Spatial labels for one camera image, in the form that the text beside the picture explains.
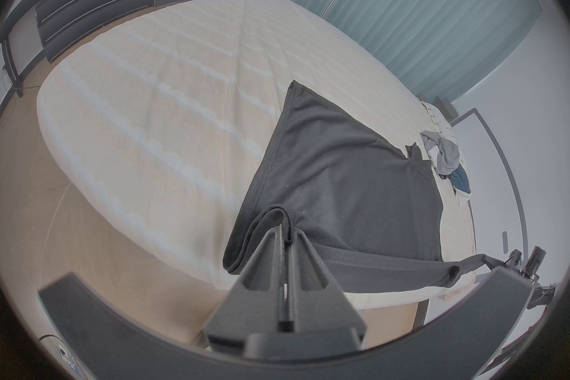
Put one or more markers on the grey garment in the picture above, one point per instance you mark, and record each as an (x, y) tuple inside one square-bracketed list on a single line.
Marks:
[(447, 155)]

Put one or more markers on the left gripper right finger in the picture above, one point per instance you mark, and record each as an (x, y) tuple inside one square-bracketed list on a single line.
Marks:
[(320, 302)]

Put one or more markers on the grey bedside table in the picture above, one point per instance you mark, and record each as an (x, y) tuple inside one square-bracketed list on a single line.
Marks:
[(447, 109)]

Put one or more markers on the white printed pillow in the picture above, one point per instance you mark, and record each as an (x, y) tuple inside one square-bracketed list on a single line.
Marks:
[(441, 120)]

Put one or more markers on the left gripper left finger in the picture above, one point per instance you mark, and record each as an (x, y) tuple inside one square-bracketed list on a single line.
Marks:
[(258, 298)]

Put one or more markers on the black T-shirt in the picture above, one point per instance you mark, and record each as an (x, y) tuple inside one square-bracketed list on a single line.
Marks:
[(347, 191)]

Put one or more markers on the white garment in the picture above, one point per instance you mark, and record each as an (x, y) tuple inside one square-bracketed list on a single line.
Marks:
[(464, 195), (433, 153)]

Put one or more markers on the bed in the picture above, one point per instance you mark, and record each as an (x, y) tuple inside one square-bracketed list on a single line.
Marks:
[(156, 102)]

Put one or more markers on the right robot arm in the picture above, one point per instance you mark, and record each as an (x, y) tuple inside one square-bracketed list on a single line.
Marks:
[(536, 260)]

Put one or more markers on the dark blue garment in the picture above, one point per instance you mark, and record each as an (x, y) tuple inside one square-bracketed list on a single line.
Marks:
[(461, 180)]

